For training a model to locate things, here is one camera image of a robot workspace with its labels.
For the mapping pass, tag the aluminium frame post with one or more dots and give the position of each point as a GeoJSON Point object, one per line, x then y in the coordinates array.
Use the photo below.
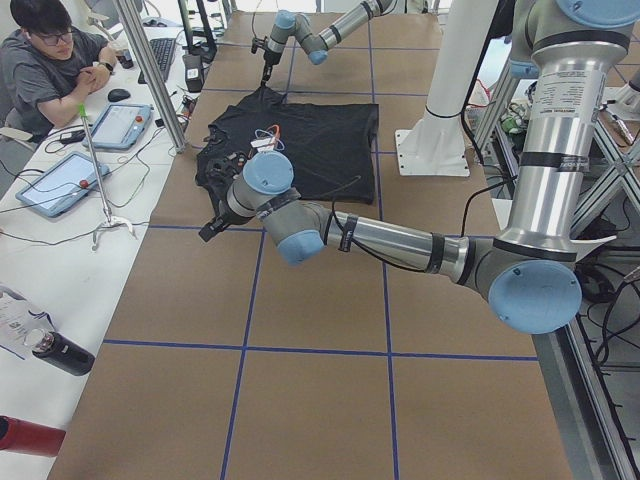
{"type": "Point", "coordinates": [139, 42]}

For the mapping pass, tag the blue teach pendant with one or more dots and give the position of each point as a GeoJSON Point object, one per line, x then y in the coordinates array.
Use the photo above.
{"type": "Point", "coordinates": [119, 126]}
{"type": "Point", "coordinates": [60, 187]}

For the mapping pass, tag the white tripod stand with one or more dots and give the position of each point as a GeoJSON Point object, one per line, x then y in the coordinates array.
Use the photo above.
{"type": "Point", "coordinates": [111, 221]}

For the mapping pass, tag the black computer mouse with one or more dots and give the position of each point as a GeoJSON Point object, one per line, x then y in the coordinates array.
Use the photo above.
{"type": "Point", "coordinates": [118, 94]}

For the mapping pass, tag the blue teach pendant far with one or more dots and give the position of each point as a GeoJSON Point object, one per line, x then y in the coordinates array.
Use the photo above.
{"type": "Point", "coordinates": [119, 126]}

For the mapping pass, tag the paper sheet on desk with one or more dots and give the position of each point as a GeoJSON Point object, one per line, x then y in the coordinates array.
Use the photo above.
{"type": "Point", "coordinates": [19, 317]}

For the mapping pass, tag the black printed t-shirt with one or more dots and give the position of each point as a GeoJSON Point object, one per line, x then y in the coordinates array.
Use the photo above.
{"type": "Point", "coordinates": [329, 146]}

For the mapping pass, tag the black keyboard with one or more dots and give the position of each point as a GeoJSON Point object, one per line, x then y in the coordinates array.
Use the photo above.
{"type": "Point", "coordinates": [164, 52]}

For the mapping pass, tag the blue teach pendant near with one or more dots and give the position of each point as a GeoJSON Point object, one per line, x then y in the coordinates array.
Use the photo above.
{"type": "Point", "coordinates": [60, 187]}

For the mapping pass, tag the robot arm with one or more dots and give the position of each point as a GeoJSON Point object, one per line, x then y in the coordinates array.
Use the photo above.
{"type": "Point", "coordinates": [316, 46]}
{"type": "Point", "coordinates": [526, 273]}

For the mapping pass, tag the black water bottle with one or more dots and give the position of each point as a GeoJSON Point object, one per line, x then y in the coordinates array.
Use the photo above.
{"type": "Point", "coordinates": [57, 350]}

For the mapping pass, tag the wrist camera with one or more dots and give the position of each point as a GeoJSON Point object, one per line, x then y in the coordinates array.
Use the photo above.
{"type": "Point", "coordinates": [257, 44]}
{"type": "Point", "coordinates": [224, 170]}

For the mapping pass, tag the seated person grey shirt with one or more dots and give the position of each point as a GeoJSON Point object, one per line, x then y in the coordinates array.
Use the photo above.
{"type": "Point", "coordinates": [49, 67]}

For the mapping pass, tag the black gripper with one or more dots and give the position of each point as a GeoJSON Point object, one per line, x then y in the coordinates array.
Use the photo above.
{"type": "Point", "coordinates": [270, 59]}
{"type": "Point", "coordinates": [223, 172]}

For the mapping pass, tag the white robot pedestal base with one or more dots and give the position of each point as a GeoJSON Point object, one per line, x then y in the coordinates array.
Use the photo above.
{"type": "Point", "coordinates": [435, 145]}

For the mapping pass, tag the red bottle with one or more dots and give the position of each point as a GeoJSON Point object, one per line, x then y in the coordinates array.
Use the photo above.
{"type": "Point", "coordinates": [24, 437]}

